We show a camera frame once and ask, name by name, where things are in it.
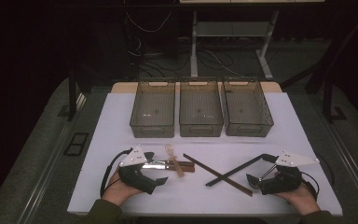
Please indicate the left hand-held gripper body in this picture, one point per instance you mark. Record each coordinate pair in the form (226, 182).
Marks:
(133, 158)

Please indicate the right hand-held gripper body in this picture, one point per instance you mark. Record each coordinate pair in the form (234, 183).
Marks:
(287, 182)

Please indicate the light wooden spoon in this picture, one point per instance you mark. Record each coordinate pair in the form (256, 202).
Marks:
(177, 166)

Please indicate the brown chopstick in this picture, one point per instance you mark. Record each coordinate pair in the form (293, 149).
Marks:
(199, 164)

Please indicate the translucent brown plastic bin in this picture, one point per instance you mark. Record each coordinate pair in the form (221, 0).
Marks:
(153, 109)
(200, 109)
(247, 109)

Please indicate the person's right hand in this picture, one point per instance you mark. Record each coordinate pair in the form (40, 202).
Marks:
(304, 199)

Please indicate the person's left hand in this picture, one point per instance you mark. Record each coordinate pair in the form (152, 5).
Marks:
(115, 191)

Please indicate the white table mat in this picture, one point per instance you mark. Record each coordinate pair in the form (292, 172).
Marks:
(118, 124)

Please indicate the black metal stand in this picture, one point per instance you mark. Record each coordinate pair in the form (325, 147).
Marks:
(327, 99)

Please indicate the metal floor rail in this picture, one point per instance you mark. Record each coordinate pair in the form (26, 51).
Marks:
(348, 155)
(48, 165)

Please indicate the white metal desk frame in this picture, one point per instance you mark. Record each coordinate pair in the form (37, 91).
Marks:
(230, 28)

